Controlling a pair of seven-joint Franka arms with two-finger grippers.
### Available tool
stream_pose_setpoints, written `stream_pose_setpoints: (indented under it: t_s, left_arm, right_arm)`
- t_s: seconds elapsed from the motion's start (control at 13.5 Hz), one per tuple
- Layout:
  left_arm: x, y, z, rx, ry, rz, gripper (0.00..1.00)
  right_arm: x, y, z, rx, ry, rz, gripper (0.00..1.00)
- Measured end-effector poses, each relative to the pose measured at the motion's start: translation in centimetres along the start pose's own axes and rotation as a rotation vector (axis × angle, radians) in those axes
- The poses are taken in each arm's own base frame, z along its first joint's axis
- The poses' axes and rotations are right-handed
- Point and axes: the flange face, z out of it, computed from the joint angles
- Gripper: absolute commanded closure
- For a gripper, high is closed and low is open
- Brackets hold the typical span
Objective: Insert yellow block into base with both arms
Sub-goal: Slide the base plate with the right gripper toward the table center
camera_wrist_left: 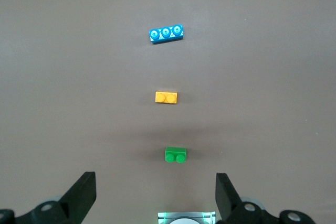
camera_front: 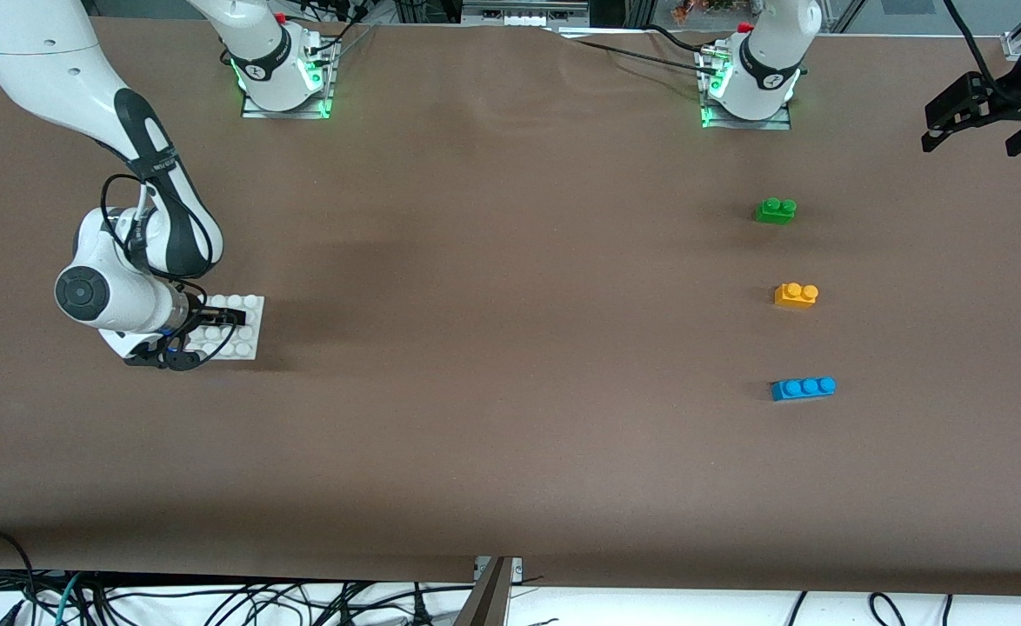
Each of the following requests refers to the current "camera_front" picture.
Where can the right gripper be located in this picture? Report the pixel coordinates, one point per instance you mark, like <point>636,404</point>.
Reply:
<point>196,316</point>

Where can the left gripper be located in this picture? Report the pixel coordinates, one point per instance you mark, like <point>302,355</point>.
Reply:
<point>995,96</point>

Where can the white studded base plate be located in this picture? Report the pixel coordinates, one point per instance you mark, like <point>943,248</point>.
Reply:
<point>245,343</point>

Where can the yellow two-stud block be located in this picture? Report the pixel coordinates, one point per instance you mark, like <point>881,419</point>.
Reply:
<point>793,298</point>

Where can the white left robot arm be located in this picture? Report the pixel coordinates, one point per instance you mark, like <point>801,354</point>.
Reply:
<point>767,61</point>

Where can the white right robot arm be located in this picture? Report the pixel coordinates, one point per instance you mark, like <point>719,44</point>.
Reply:
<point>41,78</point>

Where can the green two-stud block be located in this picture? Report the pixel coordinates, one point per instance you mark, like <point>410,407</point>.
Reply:
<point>774,213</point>

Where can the blue three-stud block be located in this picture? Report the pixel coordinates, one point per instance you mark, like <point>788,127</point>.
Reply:
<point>802,389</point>

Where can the brown table cover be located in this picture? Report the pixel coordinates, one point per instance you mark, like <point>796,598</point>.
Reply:
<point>510,452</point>

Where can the dark metal beam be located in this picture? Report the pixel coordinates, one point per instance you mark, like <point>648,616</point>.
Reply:
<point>484,604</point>

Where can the white terminal strip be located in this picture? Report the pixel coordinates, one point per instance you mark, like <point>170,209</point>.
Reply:
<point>519,17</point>

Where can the silver metal bracket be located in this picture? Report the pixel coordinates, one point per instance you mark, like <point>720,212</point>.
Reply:
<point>515,569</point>

